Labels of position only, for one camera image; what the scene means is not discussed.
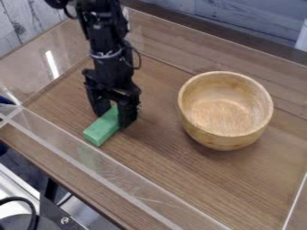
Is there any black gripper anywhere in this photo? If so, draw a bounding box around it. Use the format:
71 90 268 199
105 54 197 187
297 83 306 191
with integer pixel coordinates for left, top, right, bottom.
81 49 143 129

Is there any green rectangular block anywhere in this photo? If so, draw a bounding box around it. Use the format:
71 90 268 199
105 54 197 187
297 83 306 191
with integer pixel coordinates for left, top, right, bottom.
83 105 121 146

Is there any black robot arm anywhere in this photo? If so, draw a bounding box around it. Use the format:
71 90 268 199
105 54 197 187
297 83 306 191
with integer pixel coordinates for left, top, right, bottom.
45 0 142 128

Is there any light wooden bowl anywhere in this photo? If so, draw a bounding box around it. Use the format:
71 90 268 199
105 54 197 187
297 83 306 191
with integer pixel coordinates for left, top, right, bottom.
178 71 274 151

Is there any blue object at left edge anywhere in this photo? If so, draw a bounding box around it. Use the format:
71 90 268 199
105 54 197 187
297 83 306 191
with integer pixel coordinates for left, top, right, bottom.
0 95 17 105

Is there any clear acrylic front barrier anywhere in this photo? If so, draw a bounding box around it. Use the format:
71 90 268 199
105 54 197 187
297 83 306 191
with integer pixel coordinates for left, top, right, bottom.
0 86 232 230

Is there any black metal table leg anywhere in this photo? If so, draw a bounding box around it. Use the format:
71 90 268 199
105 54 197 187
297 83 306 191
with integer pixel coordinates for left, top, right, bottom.
38 179 89 230

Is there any black cable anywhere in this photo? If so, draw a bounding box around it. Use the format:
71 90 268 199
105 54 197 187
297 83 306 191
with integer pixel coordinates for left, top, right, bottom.
0 196 42 230

